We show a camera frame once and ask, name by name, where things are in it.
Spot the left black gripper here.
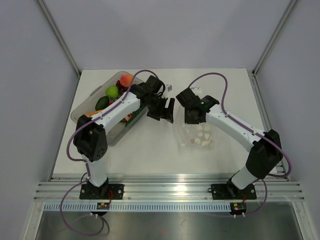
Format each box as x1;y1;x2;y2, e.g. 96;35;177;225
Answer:
144;95;174;123

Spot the clear zip top bag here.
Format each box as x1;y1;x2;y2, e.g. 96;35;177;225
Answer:
174;106;216;150

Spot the red orange meat slab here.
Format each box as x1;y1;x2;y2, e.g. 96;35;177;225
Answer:
85;109;104;119

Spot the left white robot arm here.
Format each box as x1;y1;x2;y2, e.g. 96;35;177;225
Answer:
69;75;175;199

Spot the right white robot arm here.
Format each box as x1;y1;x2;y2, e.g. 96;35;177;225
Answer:
176;87;283;199

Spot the clear plastic food bin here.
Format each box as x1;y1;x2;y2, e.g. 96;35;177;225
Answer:
70;71;143;146

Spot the green cucumber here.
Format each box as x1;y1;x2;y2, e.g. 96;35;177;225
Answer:
125;107;148;128

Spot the dark red grape bunch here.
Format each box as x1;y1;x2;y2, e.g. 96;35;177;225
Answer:
115;80;128;96

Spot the orange peach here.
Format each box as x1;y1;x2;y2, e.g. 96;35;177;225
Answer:
120;74;133;88

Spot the green lime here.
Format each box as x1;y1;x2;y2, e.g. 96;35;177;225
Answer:
105;85;119;99

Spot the green avocado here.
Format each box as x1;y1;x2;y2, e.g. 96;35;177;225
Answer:
95;96;110;111

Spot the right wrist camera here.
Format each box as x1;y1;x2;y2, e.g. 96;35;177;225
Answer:
190;87;203;95

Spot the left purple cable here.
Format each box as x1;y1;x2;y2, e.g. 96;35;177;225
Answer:
58;69;161;238

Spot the right aluminium frame post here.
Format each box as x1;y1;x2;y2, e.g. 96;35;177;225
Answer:
252;0;300;77

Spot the aluminium frame post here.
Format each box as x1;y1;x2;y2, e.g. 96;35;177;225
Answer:
36;0;81;78
252;0;300;77

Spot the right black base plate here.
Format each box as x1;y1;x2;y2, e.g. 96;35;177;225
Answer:
207;183;257;200

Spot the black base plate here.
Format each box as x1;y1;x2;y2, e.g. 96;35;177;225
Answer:
207;183;257;200
79;183;124;200

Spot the white slotted cable duct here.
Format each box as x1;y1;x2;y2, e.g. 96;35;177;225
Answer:
44;202;231;213

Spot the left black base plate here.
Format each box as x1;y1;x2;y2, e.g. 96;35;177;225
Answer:
79;183;124;200

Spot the left aluminium frame post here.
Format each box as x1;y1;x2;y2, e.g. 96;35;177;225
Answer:
36;0;81;78

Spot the aluminium mounting rail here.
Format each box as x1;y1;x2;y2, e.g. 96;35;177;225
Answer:
33;174;305;202

